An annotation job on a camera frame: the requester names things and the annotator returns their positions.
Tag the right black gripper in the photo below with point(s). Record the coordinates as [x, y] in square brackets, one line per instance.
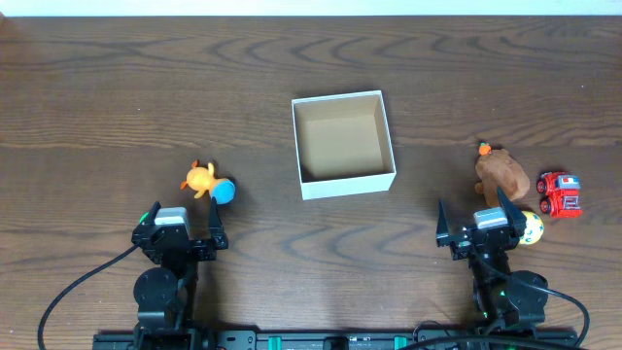
[462, 245]

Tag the orange toy with blue cap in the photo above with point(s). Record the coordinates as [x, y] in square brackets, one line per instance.
[203, 180]

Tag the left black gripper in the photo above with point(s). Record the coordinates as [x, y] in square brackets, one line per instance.
[181, 244]

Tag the green ball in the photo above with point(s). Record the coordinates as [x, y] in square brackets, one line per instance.
[143, 217]

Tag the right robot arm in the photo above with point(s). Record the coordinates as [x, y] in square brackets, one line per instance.
[509, 300]

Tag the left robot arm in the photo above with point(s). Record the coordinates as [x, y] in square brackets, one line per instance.
[165, 293]

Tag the red toy fire truck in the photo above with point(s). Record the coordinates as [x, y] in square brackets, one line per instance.
[560, 194]

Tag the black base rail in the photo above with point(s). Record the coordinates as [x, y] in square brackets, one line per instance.
[250, 340]

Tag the brown plush bear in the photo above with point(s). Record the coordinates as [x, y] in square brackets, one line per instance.
[496, 168]

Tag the white cardboard box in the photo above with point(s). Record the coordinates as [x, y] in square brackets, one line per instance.
[343, 145]

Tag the yellow ball with blue letters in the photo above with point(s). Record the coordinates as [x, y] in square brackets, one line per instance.
[534, 229]

